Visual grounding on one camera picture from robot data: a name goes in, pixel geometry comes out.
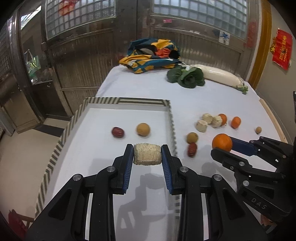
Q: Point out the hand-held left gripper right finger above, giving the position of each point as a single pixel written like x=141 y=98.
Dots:
x=167 y=169

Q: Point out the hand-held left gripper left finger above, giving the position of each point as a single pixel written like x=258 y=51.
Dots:
x=128 y=166

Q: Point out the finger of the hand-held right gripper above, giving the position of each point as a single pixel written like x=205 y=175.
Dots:
x=227 y=160
x=241 y=146

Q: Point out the large orange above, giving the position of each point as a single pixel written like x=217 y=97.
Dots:
x=222 y=143

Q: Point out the beige shredded wheat block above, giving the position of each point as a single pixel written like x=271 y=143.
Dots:
x=147 y=154

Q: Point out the red jujube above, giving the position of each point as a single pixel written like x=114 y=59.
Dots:
x=118 y=132
x=192 y=149

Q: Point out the small tangerine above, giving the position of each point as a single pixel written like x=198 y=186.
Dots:
x=223 y=118
x=235 y=122

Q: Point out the striped-rim white tray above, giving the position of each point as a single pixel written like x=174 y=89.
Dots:
x=129 y=115

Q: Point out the white radish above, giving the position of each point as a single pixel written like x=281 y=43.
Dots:
x=219 y=74

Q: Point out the green bok choy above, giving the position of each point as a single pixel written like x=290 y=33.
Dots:
x=187 y=77

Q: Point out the metal door with glass blocks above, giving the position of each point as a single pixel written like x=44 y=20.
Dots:
x=203 y=46
x=81 y=58

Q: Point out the blue and white sticker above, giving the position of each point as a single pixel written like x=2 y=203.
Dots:
x=224 y=37

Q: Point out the colourful patterned cloth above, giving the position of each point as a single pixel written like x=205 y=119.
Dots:
x=150 y=58

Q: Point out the red paper strip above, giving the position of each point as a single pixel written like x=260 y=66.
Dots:
x=252 y=34

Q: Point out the red chair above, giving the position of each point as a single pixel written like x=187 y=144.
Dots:
x=17 y=221

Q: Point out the green plastic bag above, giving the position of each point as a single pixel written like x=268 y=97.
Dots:
x=32 y=67

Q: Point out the pink sticker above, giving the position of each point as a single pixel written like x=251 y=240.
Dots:
x=167 y=20

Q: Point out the red wall decoration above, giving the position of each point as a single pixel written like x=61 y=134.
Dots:
x=281 y=49

